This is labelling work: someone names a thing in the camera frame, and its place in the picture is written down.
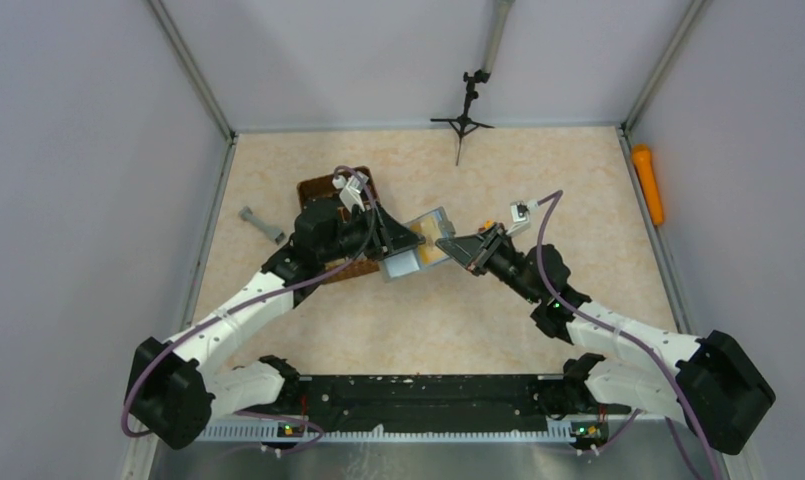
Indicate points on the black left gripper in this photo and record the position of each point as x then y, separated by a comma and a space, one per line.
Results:
382, 235

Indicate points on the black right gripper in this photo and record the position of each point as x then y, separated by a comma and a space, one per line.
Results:
487, 249

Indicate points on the gold credit card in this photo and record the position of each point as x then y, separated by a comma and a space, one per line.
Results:
428, 253

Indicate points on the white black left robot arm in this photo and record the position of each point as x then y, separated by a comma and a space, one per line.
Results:
177, 387

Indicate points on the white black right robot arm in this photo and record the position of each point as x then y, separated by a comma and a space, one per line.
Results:
708, 384

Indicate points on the yellow red toy brick car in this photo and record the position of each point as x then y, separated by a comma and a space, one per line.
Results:
486, 226

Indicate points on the grey dumbbell-shaped plastic part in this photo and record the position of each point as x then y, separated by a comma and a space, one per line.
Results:
271, 232

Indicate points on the orange flashlight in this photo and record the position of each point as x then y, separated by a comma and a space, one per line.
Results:
642, 160

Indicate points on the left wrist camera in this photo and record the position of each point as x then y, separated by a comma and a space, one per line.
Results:
350, 190

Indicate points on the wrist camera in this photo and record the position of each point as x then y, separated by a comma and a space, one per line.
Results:
350, 190
521, 214

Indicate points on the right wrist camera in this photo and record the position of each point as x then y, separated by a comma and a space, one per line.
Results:
521, 214

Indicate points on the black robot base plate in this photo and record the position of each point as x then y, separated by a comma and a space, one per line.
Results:
545, 394

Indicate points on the black camera tripod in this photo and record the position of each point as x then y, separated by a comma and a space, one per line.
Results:
463, 124

